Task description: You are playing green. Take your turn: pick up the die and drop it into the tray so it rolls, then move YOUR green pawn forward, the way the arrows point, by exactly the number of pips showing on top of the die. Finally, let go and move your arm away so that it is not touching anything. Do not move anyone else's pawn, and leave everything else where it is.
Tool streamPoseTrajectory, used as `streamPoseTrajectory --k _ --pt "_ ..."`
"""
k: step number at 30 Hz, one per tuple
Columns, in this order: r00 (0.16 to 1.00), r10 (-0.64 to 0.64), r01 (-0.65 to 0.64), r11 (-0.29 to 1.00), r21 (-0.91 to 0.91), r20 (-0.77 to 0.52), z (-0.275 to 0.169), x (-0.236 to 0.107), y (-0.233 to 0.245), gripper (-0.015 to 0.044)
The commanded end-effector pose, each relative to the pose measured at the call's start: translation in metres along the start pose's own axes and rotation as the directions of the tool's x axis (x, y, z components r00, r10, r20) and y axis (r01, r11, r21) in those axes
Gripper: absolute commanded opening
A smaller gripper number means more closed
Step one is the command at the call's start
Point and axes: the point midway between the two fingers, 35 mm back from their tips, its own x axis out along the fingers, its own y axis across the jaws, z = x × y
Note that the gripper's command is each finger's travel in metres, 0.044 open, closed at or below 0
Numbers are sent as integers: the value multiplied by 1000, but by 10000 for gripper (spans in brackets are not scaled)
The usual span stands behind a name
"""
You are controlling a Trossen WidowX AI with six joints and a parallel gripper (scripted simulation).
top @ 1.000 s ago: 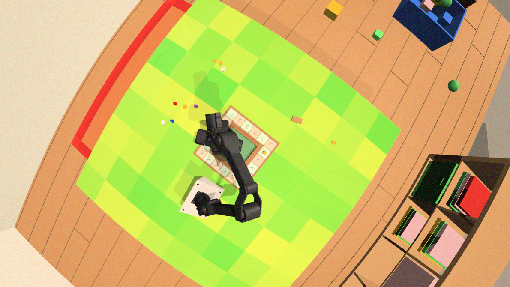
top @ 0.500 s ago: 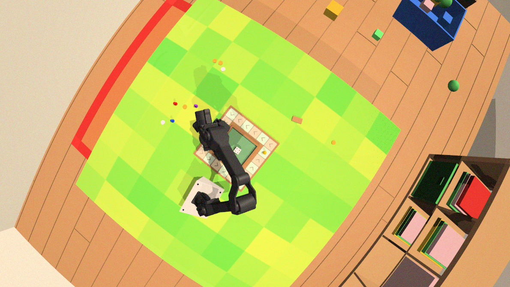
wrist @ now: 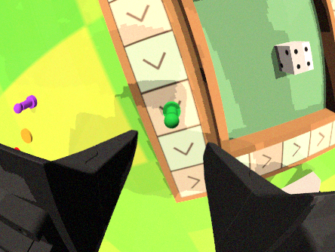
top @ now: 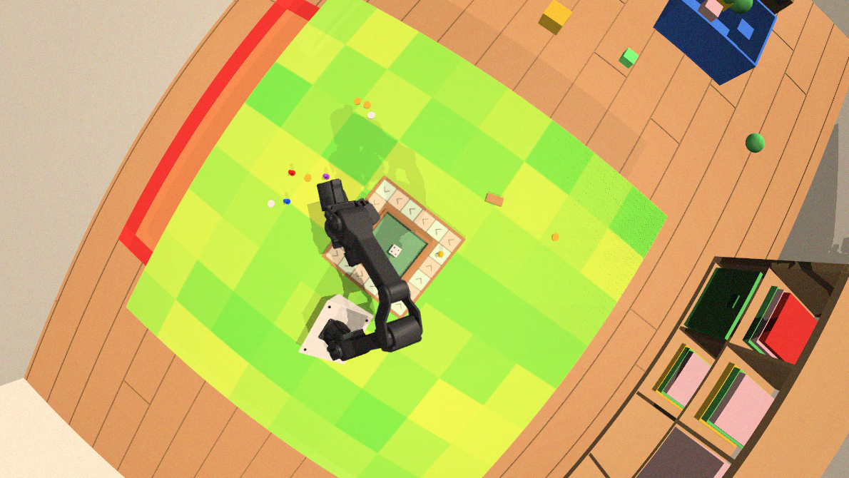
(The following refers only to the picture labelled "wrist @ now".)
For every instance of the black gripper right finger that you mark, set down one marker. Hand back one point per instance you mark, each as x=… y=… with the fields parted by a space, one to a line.
x=248 y=212

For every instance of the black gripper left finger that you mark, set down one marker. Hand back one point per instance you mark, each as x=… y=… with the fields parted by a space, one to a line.
x=79 y=191

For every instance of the green game pawn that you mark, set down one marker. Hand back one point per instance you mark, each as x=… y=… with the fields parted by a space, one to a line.
x=172 y=114

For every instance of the purple game pawn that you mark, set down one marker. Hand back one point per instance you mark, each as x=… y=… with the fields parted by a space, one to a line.
x=30 y=102

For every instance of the white die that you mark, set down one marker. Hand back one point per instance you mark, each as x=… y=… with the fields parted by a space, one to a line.
x=294 y=57

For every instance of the orange flat disc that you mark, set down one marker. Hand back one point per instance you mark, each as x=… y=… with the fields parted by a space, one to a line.
x=26 y=135

